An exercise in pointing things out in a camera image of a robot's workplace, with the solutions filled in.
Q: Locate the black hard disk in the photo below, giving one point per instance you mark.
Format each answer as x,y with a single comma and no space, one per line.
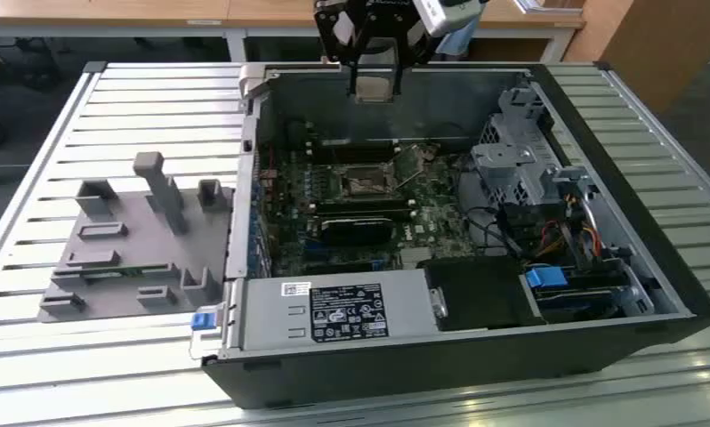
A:
574,302

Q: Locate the blue disk carrier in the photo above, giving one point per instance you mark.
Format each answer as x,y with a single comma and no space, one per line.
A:
545,279

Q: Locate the black RAM slot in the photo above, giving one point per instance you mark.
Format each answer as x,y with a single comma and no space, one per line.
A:
361,158
361,205

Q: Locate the blue case latch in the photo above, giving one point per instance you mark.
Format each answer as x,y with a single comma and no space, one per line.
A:
206,319

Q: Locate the wooden desk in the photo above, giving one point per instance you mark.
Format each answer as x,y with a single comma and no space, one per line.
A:
123,11

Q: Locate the black plastic shroud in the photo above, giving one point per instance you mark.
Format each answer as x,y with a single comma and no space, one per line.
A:
480,293

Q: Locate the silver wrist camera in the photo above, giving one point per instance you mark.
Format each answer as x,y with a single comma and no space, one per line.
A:
450,13

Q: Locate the silver chipset heatsink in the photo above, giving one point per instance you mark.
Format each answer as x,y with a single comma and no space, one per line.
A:
417,258

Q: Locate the silver power supply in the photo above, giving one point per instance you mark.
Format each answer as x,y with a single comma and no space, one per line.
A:
271,311

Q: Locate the green motherboard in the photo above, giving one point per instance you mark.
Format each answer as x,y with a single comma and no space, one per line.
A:
444,222

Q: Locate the thin metal locking lever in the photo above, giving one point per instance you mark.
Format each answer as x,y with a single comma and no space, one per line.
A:
404,177

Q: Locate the wooden cabinet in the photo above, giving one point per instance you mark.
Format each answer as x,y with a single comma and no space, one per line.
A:
658,44

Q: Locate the silver square CPU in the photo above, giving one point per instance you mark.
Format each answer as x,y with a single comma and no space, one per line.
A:
373,89

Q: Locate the black graphics card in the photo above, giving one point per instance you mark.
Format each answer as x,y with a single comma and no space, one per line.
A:
361,229

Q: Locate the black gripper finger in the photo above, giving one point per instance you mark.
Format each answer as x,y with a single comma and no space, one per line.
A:
354,80
398,80

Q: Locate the grey metal disk cage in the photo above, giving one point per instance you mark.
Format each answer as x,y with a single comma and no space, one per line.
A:
504,155

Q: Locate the grey parts rack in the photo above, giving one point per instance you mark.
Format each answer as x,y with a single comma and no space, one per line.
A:
123,249

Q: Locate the CPU socket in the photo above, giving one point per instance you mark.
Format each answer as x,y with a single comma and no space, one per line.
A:
368,182

